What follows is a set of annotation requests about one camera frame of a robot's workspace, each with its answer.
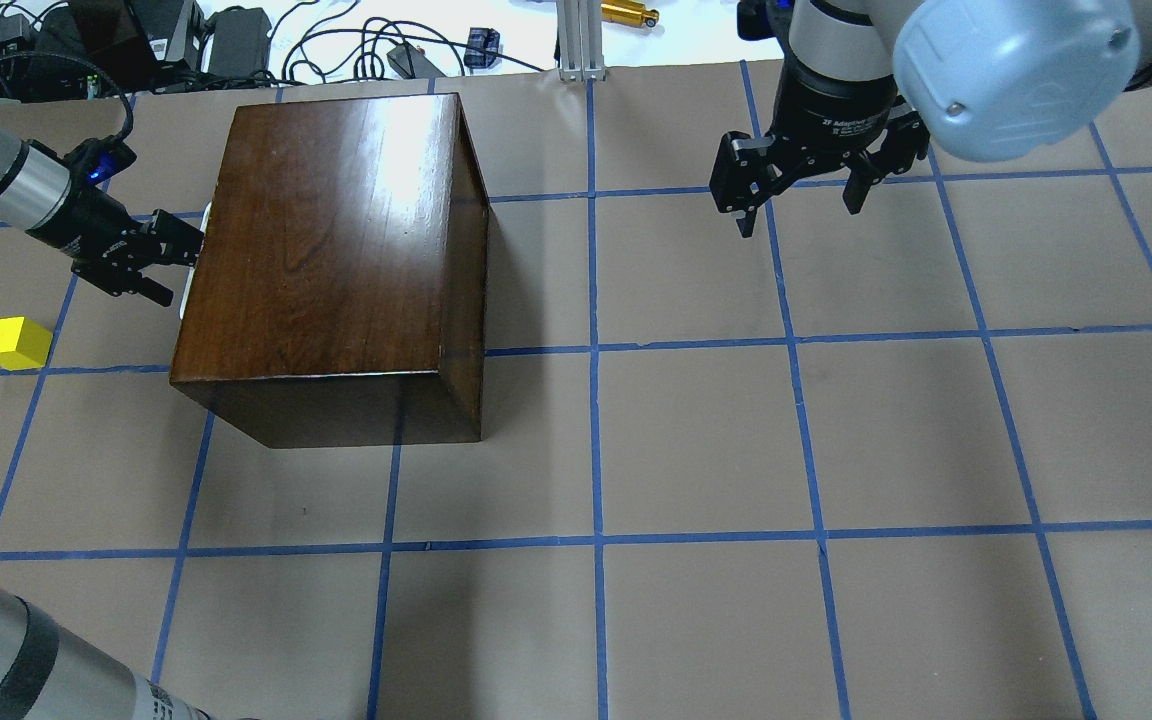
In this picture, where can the black laptop charger brick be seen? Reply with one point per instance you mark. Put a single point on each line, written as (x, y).
(239, 42)

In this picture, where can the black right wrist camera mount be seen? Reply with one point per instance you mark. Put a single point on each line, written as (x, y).
(757, 20)

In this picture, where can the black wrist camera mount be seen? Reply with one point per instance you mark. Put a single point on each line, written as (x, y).
(96, 160)
(757, 20)

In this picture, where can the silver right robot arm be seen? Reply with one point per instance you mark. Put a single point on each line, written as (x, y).
(993, 80)

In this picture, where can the dark wooden drawer cabinet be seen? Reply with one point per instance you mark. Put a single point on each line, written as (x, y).
(339, 297)

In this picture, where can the gold cylindrical tool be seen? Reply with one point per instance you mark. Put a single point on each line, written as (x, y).
(628, 13)

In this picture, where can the aluminium frame post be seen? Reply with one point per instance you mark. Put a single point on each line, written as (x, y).
(580, 46)

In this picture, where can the yellow block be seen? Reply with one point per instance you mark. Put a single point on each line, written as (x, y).
(24, 344)

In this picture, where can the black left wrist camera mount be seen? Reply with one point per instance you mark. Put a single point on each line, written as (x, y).
(96, 160)

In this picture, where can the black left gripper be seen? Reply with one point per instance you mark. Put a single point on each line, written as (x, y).
(79, 220)

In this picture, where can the white drawer handle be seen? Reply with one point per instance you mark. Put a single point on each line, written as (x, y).
(183, 297)

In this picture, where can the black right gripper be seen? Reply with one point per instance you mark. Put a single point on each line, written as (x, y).
(829, 118)

